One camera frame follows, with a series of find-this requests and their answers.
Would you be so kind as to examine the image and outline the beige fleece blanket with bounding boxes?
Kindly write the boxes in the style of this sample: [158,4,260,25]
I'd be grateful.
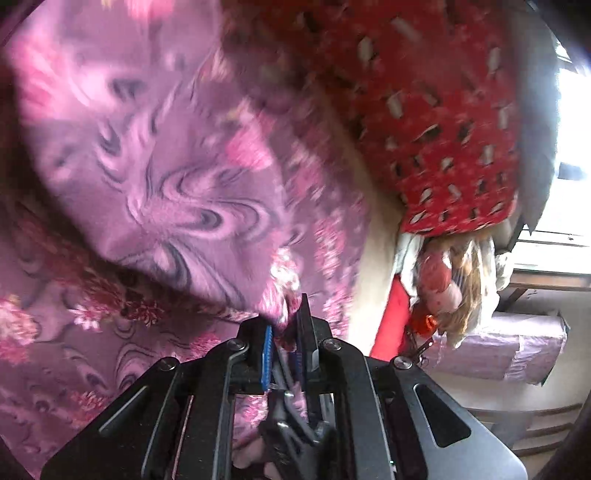
[323,104,403,357]

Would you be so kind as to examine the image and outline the orange shiny item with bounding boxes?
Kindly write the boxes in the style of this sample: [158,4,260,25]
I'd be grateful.
[410,305,437,334]

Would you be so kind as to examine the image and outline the plastic bag of stuffed toys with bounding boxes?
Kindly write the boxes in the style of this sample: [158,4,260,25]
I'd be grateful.
[396,231,509,348]

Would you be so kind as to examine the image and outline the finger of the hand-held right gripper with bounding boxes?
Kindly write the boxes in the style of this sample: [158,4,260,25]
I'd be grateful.
[257,392,338,480]

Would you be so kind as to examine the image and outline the window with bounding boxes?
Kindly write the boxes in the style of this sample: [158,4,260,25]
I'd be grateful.
[508,41,591,296]

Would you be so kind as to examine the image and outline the lavender covered box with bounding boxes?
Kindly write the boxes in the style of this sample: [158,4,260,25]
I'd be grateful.
[422,311,568,386]

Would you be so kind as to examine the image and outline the purple floral fleece pants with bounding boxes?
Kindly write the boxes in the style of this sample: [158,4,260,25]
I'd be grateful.
[0,0,372,467]

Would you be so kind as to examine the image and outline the red patterned bolster pillow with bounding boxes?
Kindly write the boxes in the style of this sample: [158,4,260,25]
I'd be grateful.
[222,0,520,238]

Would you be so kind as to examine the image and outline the plain red cloth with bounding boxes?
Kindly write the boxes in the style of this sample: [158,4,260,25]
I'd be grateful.
[369,276,417,361]

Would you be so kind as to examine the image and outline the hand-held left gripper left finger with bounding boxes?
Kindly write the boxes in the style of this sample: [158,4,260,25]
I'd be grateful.
[41,318,278,480]

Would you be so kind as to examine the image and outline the grey pillow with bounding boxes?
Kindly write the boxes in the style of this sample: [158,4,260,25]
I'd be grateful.
[512,14,561,237]

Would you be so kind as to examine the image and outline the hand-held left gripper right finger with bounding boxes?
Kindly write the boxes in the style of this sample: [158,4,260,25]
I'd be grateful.
[295,293,528,480]

